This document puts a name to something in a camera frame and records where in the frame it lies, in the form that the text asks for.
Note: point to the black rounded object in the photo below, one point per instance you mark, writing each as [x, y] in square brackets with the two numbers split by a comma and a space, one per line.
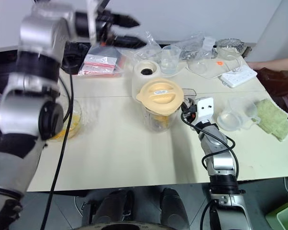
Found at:
[73, 55]

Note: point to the white power strip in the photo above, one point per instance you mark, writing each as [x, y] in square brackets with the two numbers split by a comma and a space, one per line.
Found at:
[239, 76]

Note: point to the dark rounded shape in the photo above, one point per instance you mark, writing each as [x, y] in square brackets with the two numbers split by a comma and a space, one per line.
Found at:
[173, 206]
[115, 207]

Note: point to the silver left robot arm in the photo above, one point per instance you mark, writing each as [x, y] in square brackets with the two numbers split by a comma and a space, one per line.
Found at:
[38, 31]

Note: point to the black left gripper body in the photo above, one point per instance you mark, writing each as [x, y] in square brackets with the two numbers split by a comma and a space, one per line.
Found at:
[106, 19]

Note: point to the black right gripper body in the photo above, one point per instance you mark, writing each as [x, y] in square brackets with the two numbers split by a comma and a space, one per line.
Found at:
[193, 109]

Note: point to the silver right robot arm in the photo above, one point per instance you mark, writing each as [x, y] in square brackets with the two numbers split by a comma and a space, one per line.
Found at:
[220, 163]

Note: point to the cut crystal glass bowl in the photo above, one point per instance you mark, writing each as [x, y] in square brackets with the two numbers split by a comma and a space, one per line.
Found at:
[230, 43]

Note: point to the light green plastic bin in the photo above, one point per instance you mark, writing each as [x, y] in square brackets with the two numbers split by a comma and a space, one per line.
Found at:
[286, 216]

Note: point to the red striped zip bags stack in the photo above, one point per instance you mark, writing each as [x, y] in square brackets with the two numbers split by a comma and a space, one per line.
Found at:
[98, 64]

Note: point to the beige blender jar lid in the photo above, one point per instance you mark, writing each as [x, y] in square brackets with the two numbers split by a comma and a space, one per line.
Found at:
[158, 95]

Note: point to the person's bare forearm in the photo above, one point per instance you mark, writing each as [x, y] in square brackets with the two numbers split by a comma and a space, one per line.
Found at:
[273, 64]

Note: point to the clear glass bowl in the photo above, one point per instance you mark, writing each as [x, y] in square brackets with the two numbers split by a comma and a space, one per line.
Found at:
[75, 111]

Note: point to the light green folded cloth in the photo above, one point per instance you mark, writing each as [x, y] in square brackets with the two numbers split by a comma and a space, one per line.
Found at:
[273, 118]

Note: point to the clear glass blender jar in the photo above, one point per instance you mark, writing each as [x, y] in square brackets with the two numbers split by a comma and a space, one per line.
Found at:
[151, 119]

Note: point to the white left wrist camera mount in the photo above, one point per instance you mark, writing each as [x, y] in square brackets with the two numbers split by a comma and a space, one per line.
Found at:
[92, 26]

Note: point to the clear crumpled plastic bag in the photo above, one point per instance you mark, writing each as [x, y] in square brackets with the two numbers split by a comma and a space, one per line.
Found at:
[194, 45]
[148, 50]

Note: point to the dark brown garment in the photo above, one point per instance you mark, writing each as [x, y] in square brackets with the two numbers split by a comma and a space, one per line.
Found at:
[278, 82]

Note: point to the clear plastic measuring cup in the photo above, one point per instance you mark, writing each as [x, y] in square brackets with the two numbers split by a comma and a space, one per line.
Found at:
[169, 68]

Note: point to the small clear plastic bowl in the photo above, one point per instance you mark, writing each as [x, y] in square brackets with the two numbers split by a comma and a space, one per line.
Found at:
[227, 54]

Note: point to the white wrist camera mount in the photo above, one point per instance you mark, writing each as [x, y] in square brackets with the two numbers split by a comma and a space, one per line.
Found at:
[205, 112]
[92, 26]

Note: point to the white blender base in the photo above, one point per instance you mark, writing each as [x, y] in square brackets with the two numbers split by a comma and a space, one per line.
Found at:
[139, 76]

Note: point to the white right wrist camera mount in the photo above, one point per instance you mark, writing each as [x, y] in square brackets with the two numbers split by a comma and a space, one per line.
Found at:
[205, 112]

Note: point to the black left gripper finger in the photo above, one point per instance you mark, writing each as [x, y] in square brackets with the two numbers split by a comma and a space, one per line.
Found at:
[132, 41]
[126, 20]

